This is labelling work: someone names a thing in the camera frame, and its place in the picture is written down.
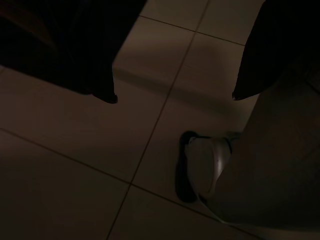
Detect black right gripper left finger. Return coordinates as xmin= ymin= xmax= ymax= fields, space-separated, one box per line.
xmin=0 ymin=0 xmax=147 ymax=105

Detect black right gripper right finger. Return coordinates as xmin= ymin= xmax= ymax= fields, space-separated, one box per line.
xmin=232 ymin=0 xmax=320 ymax=101

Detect grey robot right leg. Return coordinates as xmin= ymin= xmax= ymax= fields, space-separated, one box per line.
xmin=197 ymin=58 xmax=320 ymax=240

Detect grey robot right foot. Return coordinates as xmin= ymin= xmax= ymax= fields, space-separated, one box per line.
xmin=174 ymin=129 xmax=234 ymax=204

